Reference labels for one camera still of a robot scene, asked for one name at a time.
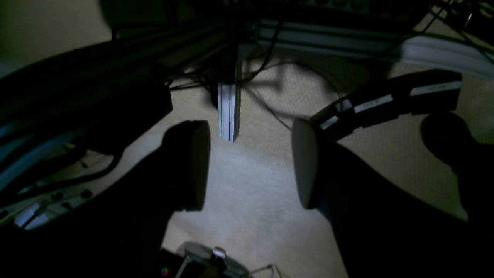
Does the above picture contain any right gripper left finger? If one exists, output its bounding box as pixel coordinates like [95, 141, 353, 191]
[1, 121, 211, 278]

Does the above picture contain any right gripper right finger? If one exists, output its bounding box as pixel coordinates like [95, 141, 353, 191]
[291, 119, 493, 278]

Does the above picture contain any white table leg post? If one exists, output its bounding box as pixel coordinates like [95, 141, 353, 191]
[218, 46, 242, 144]

